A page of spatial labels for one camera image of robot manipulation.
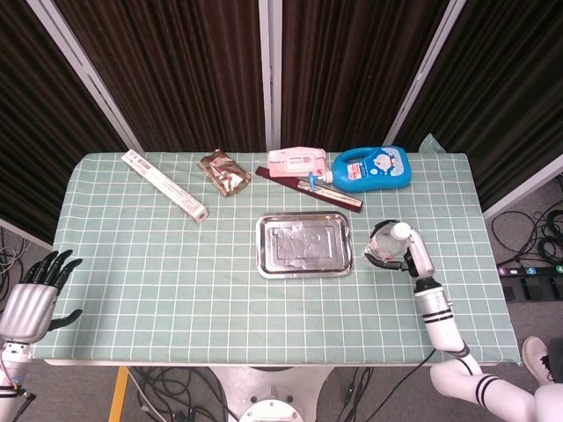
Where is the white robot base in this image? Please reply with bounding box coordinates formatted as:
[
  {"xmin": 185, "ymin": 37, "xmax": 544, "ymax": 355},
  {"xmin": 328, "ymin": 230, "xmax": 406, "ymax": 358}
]
[{"xmin": 208, "ymin": 364, "xmax": 335, "ymax": 422}]

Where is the white partition frame post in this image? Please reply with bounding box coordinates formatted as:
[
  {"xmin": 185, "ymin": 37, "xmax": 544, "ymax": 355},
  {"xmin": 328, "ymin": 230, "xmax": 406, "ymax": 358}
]
[
  {"xmin": 26, "ymin": 0, "xmax": 144, "ymax": 153},
  {"xmin": 383, "ymin": 0, "xmax": 467, "ymax": 149},
  {"xmin": 258, "ymin": 0, "xmax": 282, "ymax": 153}
]

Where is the transparent plastic water bottle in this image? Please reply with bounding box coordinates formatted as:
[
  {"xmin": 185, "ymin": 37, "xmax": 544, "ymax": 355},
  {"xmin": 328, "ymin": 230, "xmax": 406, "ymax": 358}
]
[{"xmin": 362, "ymin": 222, "xmax": 413, "ymax": 268}]

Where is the yellow floor tape strip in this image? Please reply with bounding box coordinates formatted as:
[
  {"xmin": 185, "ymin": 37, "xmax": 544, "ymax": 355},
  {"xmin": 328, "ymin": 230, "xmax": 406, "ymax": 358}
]
[{"xmin": 107, "ymin": 367, "xmax": 129, "ymax": 422}]

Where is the white shoe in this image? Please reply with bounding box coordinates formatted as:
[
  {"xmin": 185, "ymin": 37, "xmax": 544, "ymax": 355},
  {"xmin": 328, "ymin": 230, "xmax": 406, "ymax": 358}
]
[{"xmin": 521, "ymin": 336, "xmax": 555, "ymax": 386}]

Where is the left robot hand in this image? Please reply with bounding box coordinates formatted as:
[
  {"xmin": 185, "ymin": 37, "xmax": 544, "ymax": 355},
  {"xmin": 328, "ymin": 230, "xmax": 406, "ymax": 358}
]
[{"xmin": 0, "ymin": 249, "xmax": 84, "ymax": 344}]

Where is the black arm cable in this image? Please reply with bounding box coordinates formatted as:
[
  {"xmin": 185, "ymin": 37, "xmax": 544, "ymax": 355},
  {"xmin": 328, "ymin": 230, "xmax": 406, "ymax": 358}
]
[{"xmin": 386, "ymin": 349, "xmax": 436, "ymax": 422}]

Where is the gold foil snack packet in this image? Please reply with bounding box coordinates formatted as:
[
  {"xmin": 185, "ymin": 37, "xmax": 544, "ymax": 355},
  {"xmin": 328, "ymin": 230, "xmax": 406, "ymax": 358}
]
[{"xmin": 196, "ymin": 149, "xmax": 252, "ymax": 198}]

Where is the dark brown curtain panel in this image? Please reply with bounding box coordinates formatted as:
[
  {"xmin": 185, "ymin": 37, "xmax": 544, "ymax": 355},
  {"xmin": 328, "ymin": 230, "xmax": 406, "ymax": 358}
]
[
  {"xmin": 281, "ymin": 0, "xmax": 452, "ymax": 153},
  {"xmin": 55, "ymin": 0, "xmax": 267, "ymax": 153},
  {"xmin": 0, "ymin": 0, "xmax": 128, "ymax": 245},
  {"xmin": 395, "ymin": 0, "xmax": 563, "ymax": 212}
]

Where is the pink wet wipes pack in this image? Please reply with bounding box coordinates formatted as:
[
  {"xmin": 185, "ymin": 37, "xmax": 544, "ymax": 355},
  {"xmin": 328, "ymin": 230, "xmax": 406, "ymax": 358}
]
[{"xmin": 267, "ymin": 146, "xmax": 329, "ymax": 179}]

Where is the green checked tablecloth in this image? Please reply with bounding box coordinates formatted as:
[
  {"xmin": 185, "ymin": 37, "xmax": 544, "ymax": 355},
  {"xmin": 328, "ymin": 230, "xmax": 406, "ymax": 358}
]
[{"xmin": 31, "ymin": 134, "xmax": 523, "ymax": 367}]

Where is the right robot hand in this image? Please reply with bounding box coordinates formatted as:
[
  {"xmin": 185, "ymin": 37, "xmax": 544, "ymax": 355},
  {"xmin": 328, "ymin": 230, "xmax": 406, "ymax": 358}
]
[{"xmin": 362, "ymin": 219, "xmax": 436, "ymax": 280}]

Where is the black power strip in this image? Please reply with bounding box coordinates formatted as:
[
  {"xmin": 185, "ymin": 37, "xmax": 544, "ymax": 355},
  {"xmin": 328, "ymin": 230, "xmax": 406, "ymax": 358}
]
[{"xmin": 496, "ymin": 262, "xmax": 563, "ymax": 279}]

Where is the rectangular stainless steel tray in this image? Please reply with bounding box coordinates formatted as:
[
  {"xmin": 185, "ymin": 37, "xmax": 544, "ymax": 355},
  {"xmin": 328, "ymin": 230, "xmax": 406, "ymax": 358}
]
[{"xmin": 255, "ymin": 211, "xmax": 355, "ymax": 280}]

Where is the long white cling film box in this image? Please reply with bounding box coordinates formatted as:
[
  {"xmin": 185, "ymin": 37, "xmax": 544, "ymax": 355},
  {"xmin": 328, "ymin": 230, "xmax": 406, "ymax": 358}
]
[{"xmin": 121, "ymin": 149, "xmax": 208, "ymax": 225}]

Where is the long dark red box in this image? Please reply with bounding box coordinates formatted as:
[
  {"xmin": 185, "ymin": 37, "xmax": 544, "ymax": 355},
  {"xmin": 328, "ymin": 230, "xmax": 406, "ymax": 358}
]
[{"xmin": 255, "ymin": 165, "xmax": 365, "ymax": 215}]

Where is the blue pump detergent bottle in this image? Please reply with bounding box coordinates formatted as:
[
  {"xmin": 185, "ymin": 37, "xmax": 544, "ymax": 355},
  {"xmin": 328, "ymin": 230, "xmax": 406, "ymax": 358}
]
[{"xmin": 307, "ymin": 145, "xmax": 413, "ymax": 194}]

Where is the black cable bundle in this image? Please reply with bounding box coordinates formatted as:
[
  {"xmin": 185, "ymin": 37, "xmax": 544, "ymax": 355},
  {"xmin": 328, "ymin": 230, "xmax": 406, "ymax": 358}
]
[
  {"xmin": 490, "ymin": 200, "xmax": 563, "ymax": 267},
  {"xmin": 336, "ymin": 367, "xmax": 379, "ymax": 422},
  {"xmin": 127, "ymin": 367, "xmax": 241, "ymax": 422}
]

